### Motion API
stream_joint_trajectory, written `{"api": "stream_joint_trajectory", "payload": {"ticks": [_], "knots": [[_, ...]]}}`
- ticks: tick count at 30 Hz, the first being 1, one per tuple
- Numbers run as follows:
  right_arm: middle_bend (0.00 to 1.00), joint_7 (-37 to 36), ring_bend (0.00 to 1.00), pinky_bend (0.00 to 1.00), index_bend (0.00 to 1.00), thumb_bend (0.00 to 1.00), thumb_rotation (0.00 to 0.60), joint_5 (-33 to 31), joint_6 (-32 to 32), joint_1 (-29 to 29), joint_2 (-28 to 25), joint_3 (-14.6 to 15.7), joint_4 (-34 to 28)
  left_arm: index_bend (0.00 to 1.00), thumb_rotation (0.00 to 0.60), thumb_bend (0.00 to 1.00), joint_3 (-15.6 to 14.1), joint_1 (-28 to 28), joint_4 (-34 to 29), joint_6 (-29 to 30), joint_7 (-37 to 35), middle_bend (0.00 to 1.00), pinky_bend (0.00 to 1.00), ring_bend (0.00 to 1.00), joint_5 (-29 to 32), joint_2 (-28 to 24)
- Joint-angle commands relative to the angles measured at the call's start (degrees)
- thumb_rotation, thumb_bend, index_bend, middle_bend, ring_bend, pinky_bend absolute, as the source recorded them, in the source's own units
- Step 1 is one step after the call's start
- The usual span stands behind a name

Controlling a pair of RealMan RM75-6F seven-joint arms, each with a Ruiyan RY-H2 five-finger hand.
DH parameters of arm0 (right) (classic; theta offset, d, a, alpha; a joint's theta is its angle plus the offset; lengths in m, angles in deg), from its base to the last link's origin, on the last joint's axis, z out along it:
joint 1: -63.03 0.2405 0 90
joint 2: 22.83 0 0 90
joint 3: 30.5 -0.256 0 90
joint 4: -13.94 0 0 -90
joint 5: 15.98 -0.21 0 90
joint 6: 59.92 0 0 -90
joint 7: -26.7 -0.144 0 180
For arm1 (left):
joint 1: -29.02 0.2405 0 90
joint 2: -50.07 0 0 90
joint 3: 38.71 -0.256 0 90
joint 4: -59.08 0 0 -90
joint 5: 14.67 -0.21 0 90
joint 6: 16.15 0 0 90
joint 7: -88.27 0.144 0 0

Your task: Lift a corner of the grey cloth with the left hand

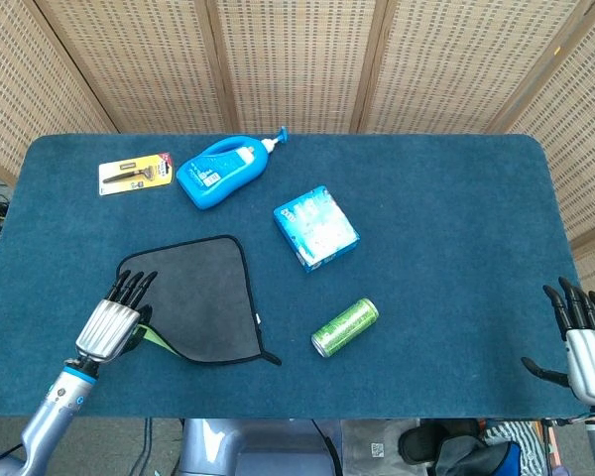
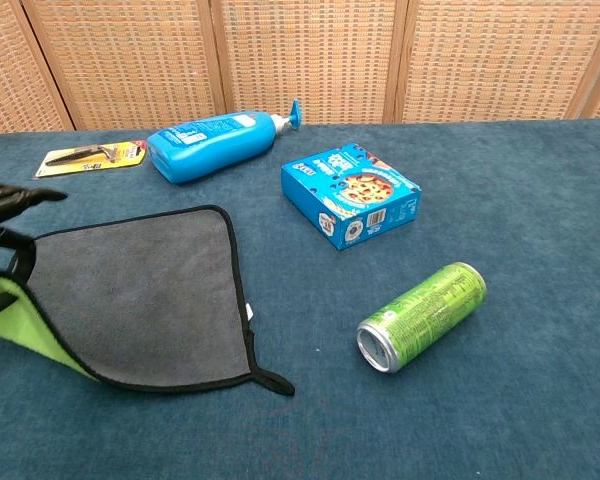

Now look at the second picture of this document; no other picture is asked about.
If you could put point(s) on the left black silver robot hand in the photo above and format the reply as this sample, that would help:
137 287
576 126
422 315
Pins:
5 200

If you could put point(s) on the blue pump bottle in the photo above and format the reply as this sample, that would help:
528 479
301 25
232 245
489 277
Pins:
210 142

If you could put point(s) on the green drink can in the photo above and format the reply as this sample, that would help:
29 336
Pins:
425 315

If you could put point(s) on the green and grey microfibre cloth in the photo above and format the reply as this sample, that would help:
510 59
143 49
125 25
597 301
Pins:
140 300

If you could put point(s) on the blue cookie box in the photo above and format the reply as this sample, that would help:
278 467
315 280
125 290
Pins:
350 200

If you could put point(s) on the yellow razor blister pack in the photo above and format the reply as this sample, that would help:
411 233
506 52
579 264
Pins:
92 157

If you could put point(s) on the blue carpet table cover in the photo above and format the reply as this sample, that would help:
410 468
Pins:
480 425

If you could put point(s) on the woven wooden folding screen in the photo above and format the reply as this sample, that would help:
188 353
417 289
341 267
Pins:
305 55

